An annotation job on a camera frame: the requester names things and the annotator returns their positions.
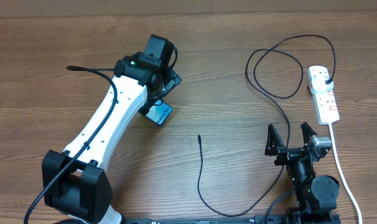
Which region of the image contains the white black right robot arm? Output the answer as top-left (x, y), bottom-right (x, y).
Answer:
top-left (263, 123), bottom-right (340, 223)

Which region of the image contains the Samsung Galaxy smartphone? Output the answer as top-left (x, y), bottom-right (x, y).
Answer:
top-left (145, 100), bottom-right (172, 126)

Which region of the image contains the white power strip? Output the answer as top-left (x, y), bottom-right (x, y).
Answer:
top-left (307, 65), bottom-right (340, 125)

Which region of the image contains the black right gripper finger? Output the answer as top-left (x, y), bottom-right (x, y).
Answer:
top-left (300, 122), bottom-right (317, 145)
top-left (264, 124), bottom-right (285, 156)

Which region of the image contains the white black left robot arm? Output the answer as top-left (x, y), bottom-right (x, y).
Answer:
top-left (38, 34), bottom-right (182, 223)

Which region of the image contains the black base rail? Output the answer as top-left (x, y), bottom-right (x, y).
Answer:
top-left (121, 215), bottom-right (295, 224)

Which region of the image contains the black charging cable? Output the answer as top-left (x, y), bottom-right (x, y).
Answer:
top-left (197, 34), bottom-right (337, 218)

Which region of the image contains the white USB charger adapter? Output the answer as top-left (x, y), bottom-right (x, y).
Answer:
top-left (309, 76), bottom-right (334, 94)

